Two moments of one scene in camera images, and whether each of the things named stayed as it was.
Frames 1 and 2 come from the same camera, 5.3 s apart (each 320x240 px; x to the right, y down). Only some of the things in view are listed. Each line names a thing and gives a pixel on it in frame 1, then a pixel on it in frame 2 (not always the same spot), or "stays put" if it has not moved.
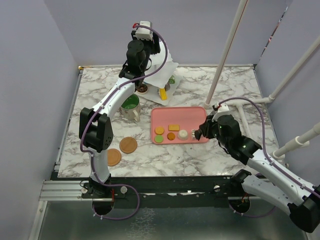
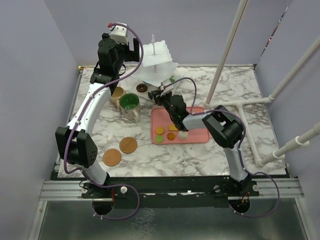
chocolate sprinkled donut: [142, 88] stays put
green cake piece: [172, 80] stays put
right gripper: [206, 127] to [158, 97]
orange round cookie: [159, 130] stays put
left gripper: [152, 41] to [130, 55]
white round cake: [182, 134] stays put
